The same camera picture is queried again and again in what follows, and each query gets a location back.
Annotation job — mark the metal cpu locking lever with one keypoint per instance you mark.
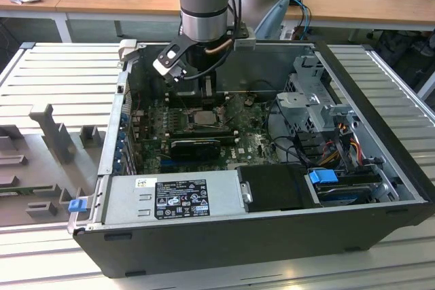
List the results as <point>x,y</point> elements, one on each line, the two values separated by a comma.
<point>183,105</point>

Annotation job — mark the black ram slot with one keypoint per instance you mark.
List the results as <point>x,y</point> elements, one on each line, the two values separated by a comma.
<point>175,102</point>
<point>200,130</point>
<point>204,136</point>
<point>175,105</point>
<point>175,99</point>

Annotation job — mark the cpu socket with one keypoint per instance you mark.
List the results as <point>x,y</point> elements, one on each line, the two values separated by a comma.
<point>187,121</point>

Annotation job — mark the pale blue teach pendant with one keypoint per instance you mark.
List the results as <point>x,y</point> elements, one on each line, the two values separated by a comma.
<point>272,18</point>

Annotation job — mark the black graphics card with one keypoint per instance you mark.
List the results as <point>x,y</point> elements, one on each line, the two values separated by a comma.
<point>193,149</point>

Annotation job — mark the green motherboard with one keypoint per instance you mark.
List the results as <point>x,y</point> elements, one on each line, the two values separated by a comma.
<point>251,147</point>

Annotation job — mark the metal disk bay cage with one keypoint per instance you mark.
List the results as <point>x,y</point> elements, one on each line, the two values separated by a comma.
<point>306,106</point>

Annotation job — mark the black plastic shroud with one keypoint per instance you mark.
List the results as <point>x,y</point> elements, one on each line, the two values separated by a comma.
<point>272,188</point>

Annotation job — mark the grey power supply unit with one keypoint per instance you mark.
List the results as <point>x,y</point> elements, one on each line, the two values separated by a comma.
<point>129,198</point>

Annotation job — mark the blue disk carrier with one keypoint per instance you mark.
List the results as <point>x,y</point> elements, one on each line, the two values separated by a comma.
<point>323,176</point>

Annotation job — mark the grey parts rack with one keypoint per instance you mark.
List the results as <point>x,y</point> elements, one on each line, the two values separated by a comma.
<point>51,167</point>

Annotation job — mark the blue plastic case latch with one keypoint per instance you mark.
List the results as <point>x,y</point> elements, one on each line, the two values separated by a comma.
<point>76,206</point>

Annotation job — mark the black open pc case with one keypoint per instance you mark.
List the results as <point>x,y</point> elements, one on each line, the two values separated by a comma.
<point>238,246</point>

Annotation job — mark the black hard disk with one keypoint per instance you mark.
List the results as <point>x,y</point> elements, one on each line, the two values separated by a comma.
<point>343,193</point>

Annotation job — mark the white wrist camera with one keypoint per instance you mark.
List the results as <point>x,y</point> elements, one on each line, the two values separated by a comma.
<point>163,66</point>

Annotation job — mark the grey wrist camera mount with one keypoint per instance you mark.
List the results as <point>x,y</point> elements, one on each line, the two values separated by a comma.
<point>244,42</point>

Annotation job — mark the silver metal bracket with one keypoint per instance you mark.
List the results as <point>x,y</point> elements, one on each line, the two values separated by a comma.
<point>247,193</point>

